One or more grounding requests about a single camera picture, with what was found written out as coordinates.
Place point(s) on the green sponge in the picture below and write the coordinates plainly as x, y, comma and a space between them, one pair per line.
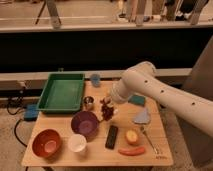
137, 100

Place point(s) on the black rectangular block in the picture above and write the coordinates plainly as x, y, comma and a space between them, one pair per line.
111, 137

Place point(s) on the yellow apple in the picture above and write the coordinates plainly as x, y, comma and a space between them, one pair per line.
131, 137

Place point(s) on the small metal cup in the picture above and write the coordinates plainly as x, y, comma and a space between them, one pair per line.
88, 102

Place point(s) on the purple bowl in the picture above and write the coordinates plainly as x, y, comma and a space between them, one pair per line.
85, 123

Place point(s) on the green plastic tray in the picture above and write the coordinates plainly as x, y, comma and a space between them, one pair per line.
62, 93

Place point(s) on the light blue cloth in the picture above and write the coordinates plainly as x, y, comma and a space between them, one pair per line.
142, 117

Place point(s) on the blue plastic cup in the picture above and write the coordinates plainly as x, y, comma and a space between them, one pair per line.
95, 80

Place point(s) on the metal fork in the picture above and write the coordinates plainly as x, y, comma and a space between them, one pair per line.
143, 130

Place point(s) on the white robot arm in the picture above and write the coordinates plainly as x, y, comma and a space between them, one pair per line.
141, 79

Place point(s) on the blue power box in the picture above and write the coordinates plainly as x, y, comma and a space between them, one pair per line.
31, 112

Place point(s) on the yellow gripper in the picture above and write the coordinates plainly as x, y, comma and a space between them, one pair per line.
107, 101

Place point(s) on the red bowl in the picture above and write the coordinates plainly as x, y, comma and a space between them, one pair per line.
46, 143

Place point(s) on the dark red grape bunch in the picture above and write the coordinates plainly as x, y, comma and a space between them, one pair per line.
107, 110

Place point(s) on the wooden folding table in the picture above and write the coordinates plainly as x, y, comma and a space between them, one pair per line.
96, 153

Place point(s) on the orange carrot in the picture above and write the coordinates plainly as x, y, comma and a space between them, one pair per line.
132, 152

